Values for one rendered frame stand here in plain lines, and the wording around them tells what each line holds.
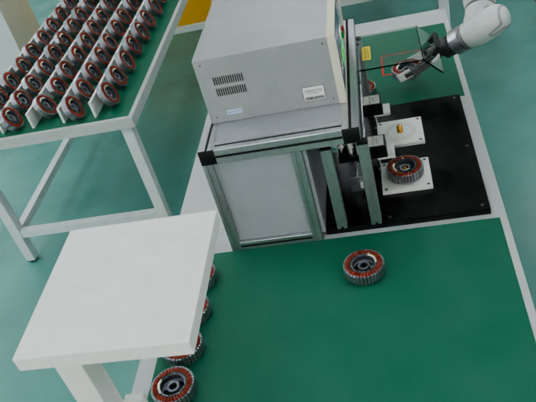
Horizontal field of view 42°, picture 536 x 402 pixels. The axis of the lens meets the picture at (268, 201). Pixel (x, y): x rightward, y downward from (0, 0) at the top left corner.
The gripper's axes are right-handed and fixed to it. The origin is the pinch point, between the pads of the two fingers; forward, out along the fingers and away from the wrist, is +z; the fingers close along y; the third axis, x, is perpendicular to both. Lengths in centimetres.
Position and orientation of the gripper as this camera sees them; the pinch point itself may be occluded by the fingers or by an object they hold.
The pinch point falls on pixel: (407, 68)
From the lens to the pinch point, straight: 266.5
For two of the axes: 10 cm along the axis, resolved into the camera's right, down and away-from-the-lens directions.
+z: -6.3, 3.0, 7.1
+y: 4.4, -6.2, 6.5
